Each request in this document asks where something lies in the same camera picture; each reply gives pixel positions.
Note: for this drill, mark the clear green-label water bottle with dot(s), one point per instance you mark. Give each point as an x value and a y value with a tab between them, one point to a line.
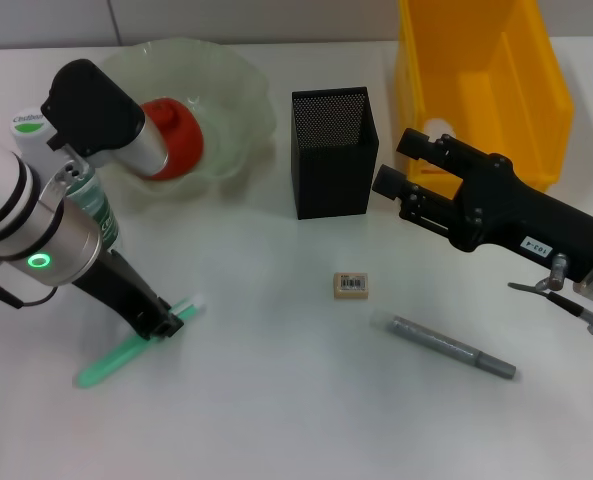
26	127

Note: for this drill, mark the green glass fruit plate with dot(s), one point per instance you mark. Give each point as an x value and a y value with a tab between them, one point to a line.
231	100

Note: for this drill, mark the white paper ball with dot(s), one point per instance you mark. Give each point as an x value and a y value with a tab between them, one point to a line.
438	125

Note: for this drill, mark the green pen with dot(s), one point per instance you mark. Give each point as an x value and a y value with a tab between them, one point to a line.
106	367

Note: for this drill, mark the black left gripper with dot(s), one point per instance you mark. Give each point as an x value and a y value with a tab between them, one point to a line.
116	285

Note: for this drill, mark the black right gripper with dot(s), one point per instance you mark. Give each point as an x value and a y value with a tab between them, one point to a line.
516	215

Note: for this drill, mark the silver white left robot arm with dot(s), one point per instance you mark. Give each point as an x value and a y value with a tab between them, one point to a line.
26	215

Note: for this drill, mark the beige eraser with barcode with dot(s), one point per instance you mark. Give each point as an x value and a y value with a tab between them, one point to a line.
351	286

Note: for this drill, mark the yellow plastic bin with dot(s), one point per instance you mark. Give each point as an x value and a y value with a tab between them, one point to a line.
526	100

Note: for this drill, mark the grey marker pen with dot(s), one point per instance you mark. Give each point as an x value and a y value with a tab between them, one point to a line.
441	345

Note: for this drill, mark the black mesh pen holder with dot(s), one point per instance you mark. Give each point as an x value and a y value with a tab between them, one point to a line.
333	175

